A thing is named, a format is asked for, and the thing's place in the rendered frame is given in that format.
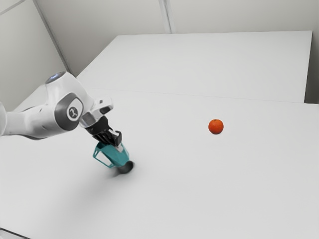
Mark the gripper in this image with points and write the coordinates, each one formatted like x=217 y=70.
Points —
x=101 y=129

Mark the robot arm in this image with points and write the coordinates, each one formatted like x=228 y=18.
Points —
x=37 y=117

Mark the orange fruit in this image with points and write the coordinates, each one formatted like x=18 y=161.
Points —
x=216 y=126

